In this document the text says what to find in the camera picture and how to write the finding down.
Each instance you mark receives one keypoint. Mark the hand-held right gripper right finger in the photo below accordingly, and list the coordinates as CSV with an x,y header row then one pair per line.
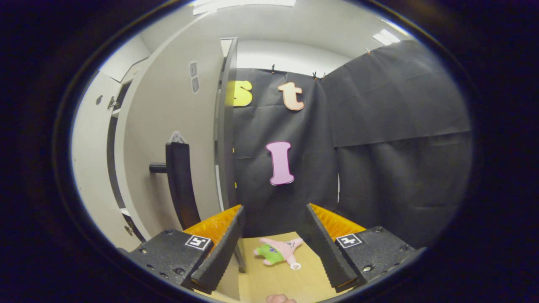
x,y
326,252

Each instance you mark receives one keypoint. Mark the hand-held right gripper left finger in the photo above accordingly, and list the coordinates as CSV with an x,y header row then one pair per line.
x,y
221,252

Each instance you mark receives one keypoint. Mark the white grey shoe cabinet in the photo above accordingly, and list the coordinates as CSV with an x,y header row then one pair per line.
x,y
111,147

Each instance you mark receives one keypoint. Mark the white cabinet door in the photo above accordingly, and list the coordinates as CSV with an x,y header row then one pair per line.
x,y
168,105
90,168

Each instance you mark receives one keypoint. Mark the green pink plush toy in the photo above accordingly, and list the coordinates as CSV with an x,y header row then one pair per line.
x,y
286,248

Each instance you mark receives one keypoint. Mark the ceiling light panel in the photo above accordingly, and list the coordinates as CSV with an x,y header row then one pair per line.
x,y
386,37
244,5

